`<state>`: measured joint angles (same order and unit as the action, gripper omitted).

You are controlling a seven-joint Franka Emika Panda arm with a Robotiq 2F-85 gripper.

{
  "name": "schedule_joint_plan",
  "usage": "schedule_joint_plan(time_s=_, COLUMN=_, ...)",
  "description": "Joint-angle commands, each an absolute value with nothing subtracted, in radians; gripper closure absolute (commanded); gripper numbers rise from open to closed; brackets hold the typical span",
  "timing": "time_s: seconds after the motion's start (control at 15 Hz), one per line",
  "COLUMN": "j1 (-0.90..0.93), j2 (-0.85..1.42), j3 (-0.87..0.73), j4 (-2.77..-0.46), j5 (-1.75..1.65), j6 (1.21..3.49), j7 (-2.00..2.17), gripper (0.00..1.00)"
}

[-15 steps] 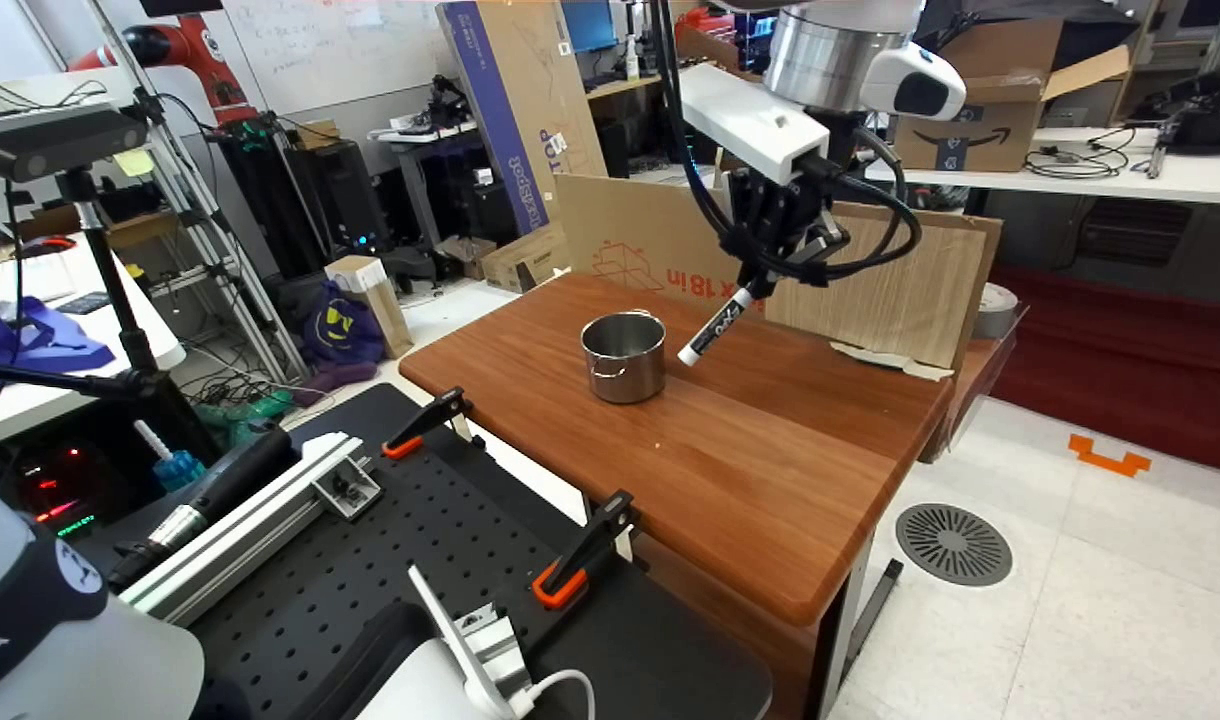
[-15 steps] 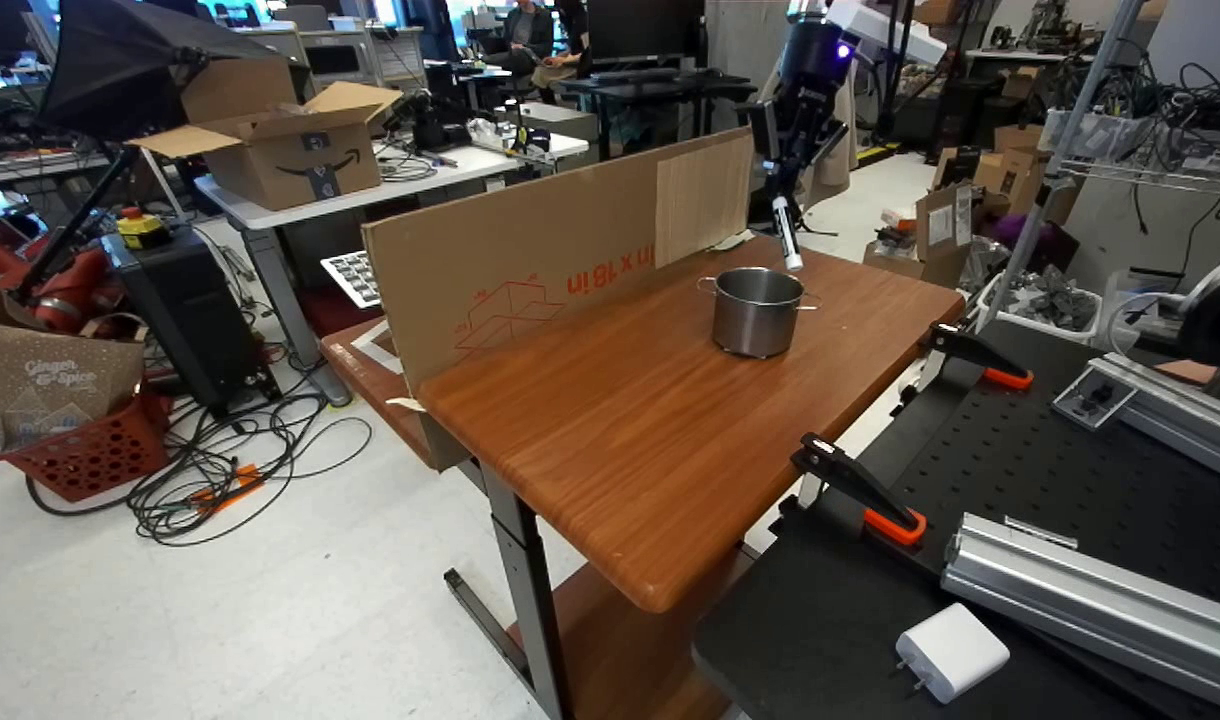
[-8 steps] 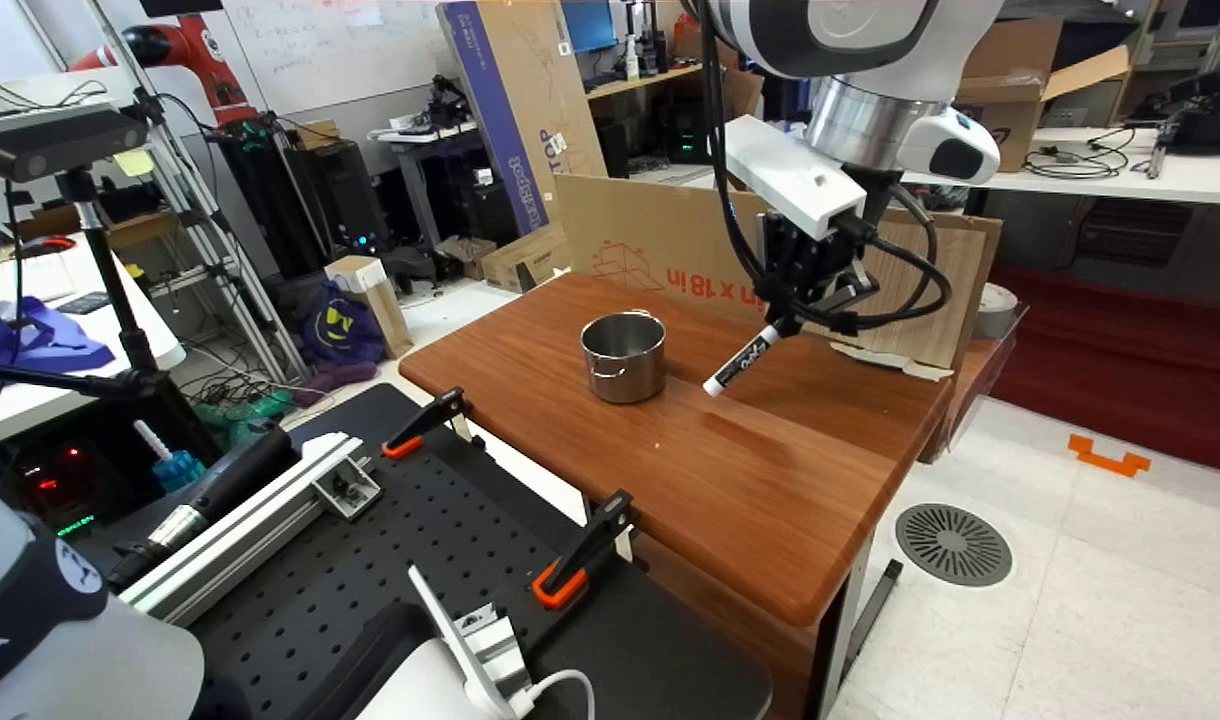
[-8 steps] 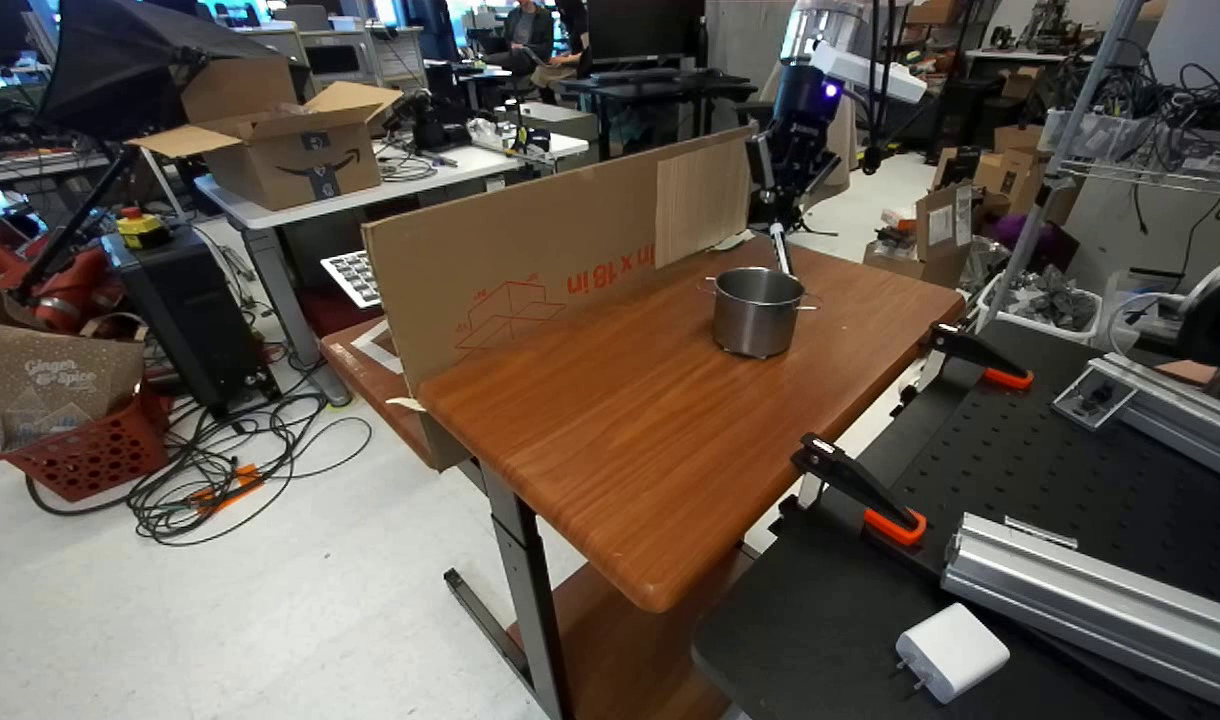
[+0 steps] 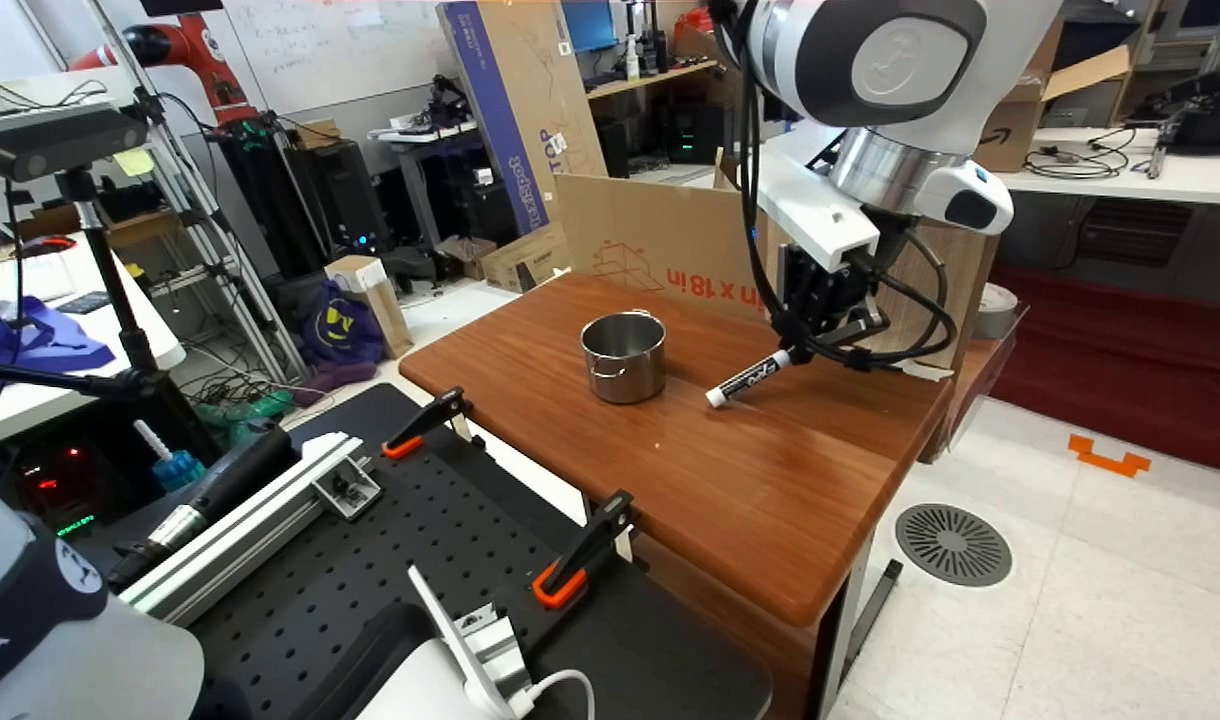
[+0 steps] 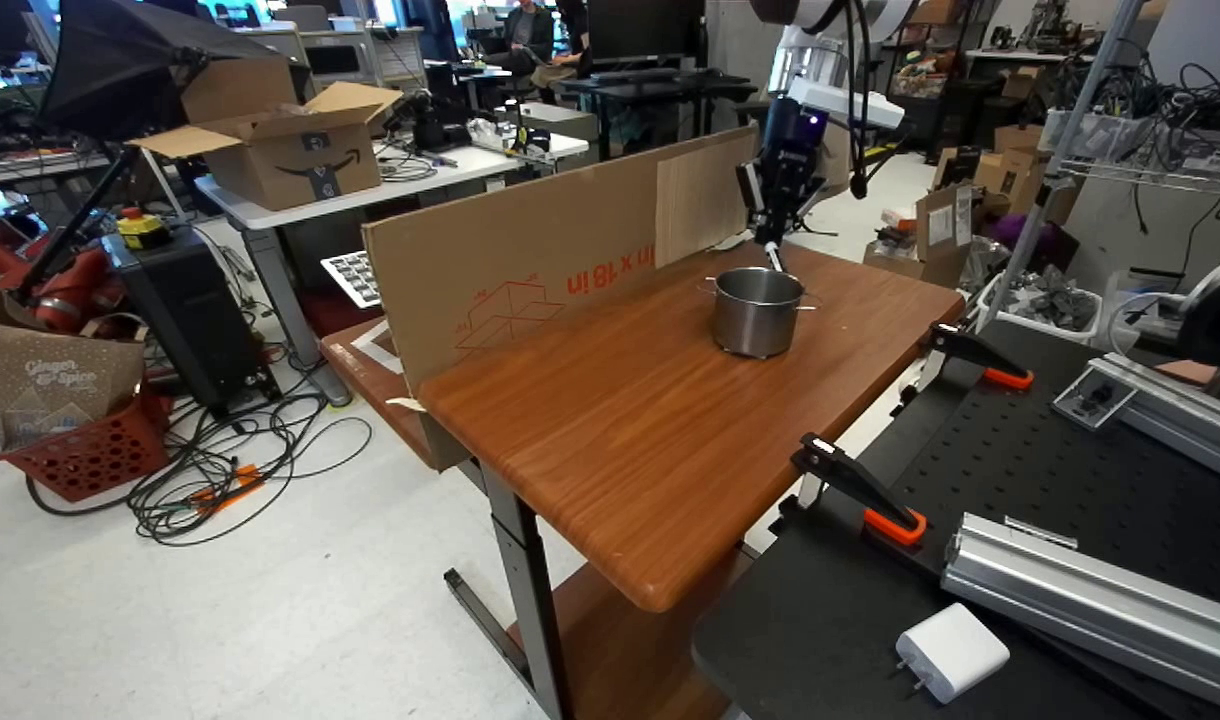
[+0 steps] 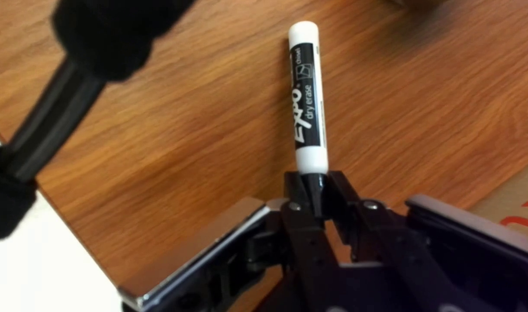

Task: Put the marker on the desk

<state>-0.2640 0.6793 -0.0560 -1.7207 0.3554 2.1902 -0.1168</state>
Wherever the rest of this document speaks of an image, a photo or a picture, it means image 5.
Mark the grey bucket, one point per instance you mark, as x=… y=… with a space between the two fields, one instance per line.
x=998 y=310

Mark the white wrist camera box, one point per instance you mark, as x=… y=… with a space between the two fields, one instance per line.
x=823 y=215

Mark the black tripod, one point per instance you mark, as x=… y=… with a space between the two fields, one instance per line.
x=112 y=304

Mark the small tan cardboard box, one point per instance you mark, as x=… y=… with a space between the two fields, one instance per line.
x=372 y=298

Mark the open Amazon cardboard box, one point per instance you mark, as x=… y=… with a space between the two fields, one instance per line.
x=1032 y=114

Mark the black perforated base board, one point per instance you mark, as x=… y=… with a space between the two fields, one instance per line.
x=369 y=562

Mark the flat cardboard sheet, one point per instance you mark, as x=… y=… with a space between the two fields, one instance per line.
x=662 y=241

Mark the low cardboard box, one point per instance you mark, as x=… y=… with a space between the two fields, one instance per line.
x=524 y=262

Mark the black cylinder white tip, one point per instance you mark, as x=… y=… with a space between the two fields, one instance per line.
x=233 y=481

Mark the small white table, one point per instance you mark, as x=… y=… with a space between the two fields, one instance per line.
x=35 y=285

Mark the black rod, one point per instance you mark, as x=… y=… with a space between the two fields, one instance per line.
x=872 y=606

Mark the long white table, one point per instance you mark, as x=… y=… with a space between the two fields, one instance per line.
x=1171 y=180

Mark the torn tape strip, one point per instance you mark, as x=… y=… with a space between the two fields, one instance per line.
x=911 y=364

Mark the green object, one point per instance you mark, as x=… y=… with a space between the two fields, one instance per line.
x=254 y=416

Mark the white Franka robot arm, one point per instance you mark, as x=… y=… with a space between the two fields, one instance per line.
x=903 y=65

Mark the silver metal bracket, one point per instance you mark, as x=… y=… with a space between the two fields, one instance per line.
x=480 y=646

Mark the black camera on tripod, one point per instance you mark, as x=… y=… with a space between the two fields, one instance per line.
x=55 y=137

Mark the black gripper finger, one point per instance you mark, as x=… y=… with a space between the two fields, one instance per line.
x=794 y=335
x=849 y=328

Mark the tall cardboard box purple side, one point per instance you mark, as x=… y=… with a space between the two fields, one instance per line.
x=543 y=92

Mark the metal shelf rack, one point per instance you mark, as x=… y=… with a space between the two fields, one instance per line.
x=215 y=241

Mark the black orange clamp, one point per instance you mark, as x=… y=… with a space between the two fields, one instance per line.
x=430 y=422
x=587 y=551

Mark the brown wooden desk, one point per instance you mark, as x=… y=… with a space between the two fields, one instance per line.
x=713 y=452

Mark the purple cloth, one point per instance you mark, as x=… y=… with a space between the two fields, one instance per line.
x=30 y=343

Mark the steel metal cup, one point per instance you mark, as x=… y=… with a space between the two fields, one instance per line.
x=625 y=364

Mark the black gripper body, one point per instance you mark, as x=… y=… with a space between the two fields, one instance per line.
x=830 y=282

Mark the round grey floor drain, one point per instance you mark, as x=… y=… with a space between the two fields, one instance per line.
x=954 y=545

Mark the purple bag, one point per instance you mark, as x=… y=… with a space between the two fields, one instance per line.
x=334 y=326

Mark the red power tool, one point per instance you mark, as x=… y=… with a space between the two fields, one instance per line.
x=200 y=63

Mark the black box red lights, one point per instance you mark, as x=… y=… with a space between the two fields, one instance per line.
x=68 y=475

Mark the silver aluminium rail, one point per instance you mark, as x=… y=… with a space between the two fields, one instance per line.
x=250 y=526

